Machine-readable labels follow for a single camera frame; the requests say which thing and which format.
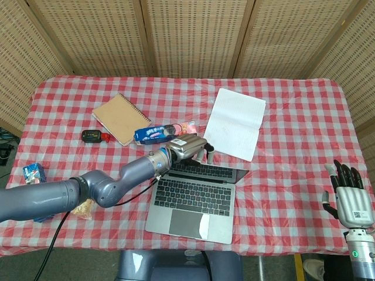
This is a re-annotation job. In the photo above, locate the silver laptop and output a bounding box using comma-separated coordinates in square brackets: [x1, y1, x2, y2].
[145, 159, 250, 245]

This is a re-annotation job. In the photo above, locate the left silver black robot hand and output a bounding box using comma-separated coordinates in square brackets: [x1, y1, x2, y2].
[165, 133, 216, 165]

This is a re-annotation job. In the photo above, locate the white shoe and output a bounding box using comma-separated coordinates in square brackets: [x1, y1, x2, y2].
[302, 258, 326, 281]

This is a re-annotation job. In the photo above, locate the white lined paper pad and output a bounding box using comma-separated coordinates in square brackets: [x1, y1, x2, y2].
[203, 87, 267, 162]

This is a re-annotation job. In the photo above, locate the clear bag of snacks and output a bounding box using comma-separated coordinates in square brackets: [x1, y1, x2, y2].
[71, 198, 94, 221]

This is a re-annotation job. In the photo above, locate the blue cookie sleeve pack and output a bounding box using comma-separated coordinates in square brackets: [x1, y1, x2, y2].
[134, 125, 184, 146]

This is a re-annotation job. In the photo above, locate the blue cookie box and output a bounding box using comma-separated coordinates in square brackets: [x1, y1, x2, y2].
[22, 163, 56, 222]

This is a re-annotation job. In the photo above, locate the bamboo screen panel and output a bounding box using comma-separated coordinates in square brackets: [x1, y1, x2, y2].
[139, 0, 256, 79]
[0, 0, 71, 139]
[233, 0, 362, 80]
[306, 0, 375, 165]
[25, 0, 156, 77]

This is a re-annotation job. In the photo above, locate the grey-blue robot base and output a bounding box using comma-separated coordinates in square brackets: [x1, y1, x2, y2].
[116, 249, 244, 281]

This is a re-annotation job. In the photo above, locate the brown spiral notebook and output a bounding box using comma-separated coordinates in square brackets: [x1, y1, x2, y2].
[91, 93, 152, 148]

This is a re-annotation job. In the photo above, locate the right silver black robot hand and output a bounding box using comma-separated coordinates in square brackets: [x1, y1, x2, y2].
[321, 159, 375, 231]

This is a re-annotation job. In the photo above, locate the pink snack packet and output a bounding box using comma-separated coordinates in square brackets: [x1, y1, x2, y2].
[179, 120, 199, 135]

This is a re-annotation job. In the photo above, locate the black device with red clip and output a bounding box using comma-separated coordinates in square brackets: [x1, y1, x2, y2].
[81, 129, 112, 145]

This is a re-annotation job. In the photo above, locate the red white checkered tablecloth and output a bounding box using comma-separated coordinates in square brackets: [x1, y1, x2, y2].
[0, 75, 370, 258]

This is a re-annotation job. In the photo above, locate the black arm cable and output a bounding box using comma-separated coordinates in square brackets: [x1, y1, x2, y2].
[33, 172, 161, 281]

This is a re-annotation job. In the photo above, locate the black cable bundle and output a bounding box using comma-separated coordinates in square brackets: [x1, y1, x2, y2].
[0, 126, 19, 167]

